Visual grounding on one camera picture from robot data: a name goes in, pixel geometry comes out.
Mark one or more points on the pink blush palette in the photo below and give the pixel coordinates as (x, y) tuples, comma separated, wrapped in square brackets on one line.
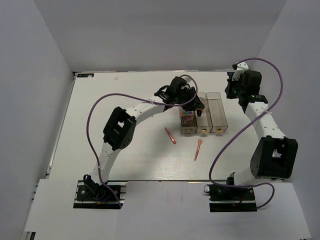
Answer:
[(187, 121)]

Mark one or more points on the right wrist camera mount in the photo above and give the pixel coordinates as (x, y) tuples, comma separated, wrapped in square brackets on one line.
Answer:
[(239, 68)]

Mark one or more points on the clear organizer compartment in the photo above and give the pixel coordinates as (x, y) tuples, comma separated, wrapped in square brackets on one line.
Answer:
[(204, 123), (187, 130)]

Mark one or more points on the pink makeup brush left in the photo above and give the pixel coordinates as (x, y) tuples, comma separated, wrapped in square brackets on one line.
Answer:
[(170, 136)]

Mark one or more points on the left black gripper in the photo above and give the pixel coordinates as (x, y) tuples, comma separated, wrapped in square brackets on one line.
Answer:
[(194, 104)]

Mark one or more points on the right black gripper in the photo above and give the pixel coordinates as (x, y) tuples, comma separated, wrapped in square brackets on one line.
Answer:
[(230, 83)]

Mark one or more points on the clear organizer left compartment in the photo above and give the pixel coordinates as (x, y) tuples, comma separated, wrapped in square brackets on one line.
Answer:
[(187, 130)]

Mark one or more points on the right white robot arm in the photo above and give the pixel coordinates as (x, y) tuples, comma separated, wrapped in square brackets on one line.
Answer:
[(275, 154)]

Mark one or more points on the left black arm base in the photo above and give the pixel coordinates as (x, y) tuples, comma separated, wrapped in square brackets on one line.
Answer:
[(99, 197)]

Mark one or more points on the colourful glitter eyeshadow palette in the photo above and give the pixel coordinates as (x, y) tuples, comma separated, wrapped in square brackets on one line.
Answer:
[(188, 115)]

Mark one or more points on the clear organizer middle compartment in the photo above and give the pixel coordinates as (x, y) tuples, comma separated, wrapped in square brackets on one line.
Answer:
[(204, 123)]

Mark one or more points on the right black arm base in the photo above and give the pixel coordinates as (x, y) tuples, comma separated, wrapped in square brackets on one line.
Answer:
[(224, 199)]

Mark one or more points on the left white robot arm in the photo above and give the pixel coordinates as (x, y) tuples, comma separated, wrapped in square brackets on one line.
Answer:
[(120, 127)]

